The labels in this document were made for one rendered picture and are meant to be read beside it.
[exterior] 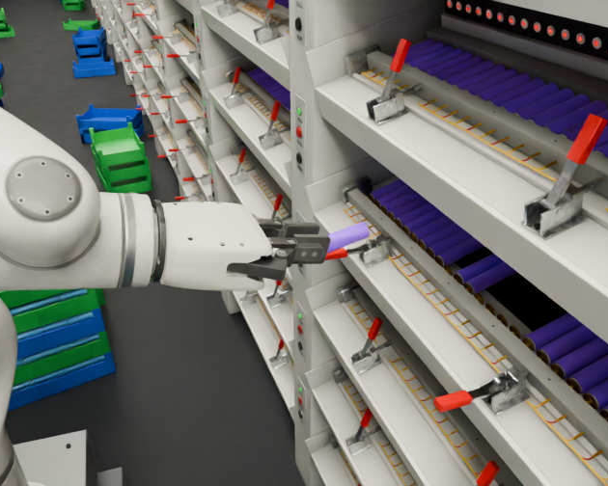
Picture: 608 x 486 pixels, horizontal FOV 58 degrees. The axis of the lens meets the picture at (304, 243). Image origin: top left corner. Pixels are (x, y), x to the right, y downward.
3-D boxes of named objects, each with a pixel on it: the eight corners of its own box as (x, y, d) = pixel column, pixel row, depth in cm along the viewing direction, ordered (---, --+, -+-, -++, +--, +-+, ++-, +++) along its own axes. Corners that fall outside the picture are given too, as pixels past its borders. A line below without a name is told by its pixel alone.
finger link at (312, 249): (262, 260, 55) (320, 260, 58) (272, 278, 52) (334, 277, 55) (268, 232, 53) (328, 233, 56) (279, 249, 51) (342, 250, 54)
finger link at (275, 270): (195, 257, 50) (229, 239, 55) (266, 293, 48) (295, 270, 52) (197, 247, 50) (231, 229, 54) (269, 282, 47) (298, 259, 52)
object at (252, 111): (297, 208, 97) (276, 141, 89) (213, 105, 145) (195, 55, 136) (397, 164, 100) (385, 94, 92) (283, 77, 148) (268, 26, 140)
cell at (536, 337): (586, 328, 58) (535, 355, 57) (572, 317, 59) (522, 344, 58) (587, 315, 57) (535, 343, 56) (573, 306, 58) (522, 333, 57)
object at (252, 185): (298, 297, 108) (279, 244, 100) (220, 175, 155) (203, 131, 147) (388, 255, 111) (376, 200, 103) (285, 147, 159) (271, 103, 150)
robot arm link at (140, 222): (108, 254, 54) (140, 254, 55) (119, 307, 47) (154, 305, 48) (115, 175, 50) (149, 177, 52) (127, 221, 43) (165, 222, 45)
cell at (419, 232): (458, 227, 75) (418, 246, 74) (451, 220, 77) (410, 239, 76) (457, 216, 74) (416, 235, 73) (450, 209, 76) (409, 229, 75)
